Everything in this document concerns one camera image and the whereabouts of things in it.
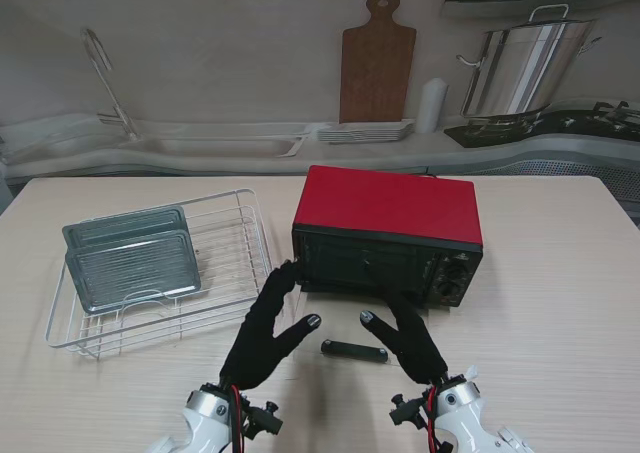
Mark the brown wooden cutting board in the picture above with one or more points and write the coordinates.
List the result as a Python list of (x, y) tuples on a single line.
[(375, 73)]

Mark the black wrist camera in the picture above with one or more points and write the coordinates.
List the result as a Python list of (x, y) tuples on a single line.
[(407, 413), (265, 420)]

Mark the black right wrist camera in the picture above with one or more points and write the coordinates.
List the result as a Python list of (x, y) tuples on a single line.
[(407, 413)]

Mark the black oven knob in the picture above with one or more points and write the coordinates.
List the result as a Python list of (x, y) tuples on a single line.
[(454, 272), (446, 289)]

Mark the steel kitchen sink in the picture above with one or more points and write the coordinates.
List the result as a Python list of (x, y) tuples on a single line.
[(215, 147)]

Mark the black gas stove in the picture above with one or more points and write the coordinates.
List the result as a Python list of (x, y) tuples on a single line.
[(550, 125)]

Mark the small white tag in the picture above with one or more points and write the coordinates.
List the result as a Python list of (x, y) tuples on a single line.
[(470, 372)]

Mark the ribbed metal baking tray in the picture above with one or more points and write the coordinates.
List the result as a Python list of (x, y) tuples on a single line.
[(125, 225), (135, 273)]

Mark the chrome kitchen faucet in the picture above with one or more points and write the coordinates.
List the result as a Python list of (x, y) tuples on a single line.
[(112, 93)]

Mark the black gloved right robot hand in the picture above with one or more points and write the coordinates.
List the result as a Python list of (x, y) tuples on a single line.
[(415, 348)]

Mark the red black toaster oven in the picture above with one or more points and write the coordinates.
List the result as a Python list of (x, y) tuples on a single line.
[(390, 203)]

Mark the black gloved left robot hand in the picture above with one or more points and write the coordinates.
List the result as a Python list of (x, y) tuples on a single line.
[(255, 348)]

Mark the stack of white plates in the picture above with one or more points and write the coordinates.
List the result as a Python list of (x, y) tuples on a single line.
[(365, 133)]

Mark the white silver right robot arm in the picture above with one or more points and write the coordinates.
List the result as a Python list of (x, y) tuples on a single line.
[(470, 418)]

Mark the white paper towel roll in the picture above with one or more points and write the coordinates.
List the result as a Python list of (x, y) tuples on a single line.
[(432, 105)]

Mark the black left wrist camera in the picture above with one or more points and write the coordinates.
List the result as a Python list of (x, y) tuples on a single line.
[(265, 420)]

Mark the stainless steel stock pot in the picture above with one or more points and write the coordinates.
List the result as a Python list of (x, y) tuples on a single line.
[(525, 68)]

